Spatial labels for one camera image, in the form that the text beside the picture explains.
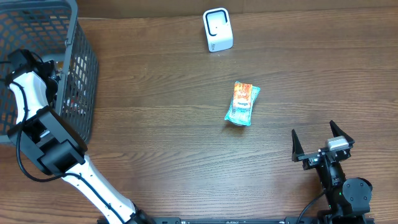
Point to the white barcode scanner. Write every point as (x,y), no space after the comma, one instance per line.
(218,30)

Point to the orange tissue pack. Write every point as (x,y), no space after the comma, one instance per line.
(242,95)

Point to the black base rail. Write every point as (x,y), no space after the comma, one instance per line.
(286,220)

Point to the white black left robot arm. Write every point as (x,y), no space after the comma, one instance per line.
(48,148)

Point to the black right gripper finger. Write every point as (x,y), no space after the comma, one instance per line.
(297,151)
(337,132)

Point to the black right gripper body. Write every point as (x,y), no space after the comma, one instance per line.
(319,154)

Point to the grey plastic basket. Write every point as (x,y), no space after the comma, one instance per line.
(50,30)

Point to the teal snack bag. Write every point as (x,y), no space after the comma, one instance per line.
(242,117)

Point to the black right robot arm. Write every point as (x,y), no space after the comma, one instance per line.
(348,199)

